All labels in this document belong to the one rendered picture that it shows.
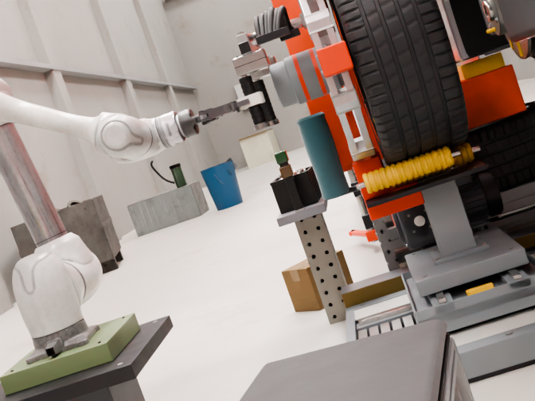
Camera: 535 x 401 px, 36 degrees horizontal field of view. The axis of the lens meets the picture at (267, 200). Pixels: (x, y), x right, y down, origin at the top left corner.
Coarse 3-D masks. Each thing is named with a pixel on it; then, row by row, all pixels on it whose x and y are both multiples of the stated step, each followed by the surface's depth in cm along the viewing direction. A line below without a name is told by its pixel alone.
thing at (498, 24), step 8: (496, 0) 220; (496, 8) 220; (496, 16) 223; (496, 24) 226; (504, 24) 222; (496, 32) 229; (504, 32) 225; (528, 40) 217; (528, 48) 219; (520, 56) 231; (528, 56) 225
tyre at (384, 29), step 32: (352, 0) 204; (384, 0) 202; (416, 0) 201; (352, 32) 202; (384, 32) 201; (416, 32) 201; (384, 64) 203; (416, 64) 203; (448, 64) 203; (384, 96) 206; (416, 96) 206; (448, 96) 207; (384, 128) 211; (416, 128) 214; (448, 128) 217
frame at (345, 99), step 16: (304, 0) 214; (320, 0) 213; (304, 16) 210; (320, 16) 209; (320, 32) 209; (320, 48) 209; (336, 96) 210; (352, 96) 210; (336, 112) 212; (352, 144) 222; (368, 144) 223
